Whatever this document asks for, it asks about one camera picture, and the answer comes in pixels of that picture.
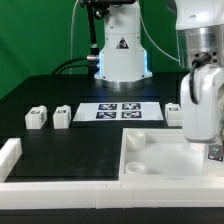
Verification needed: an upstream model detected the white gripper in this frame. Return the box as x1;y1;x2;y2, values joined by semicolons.
180;65;224;143

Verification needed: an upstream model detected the white square tabletop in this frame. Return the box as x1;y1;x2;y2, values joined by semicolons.
119;128;224;180

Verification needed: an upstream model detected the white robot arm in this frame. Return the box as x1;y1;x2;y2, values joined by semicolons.
95;0;224;143

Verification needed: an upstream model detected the white sheet with fiducial markers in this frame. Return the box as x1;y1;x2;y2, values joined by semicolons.
74;102;163;122

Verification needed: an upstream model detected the white U-shaped obstacle fence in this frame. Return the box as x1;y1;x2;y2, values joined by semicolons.
0;138;224;210

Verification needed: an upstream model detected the black cable bundle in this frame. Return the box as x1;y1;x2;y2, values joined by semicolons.
49;54;100;76

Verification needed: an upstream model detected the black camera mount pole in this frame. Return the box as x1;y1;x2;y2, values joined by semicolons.
79;0;136;55

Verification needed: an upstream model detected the white cable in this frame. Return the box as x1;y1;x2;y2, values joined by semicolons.
69;0;81;76

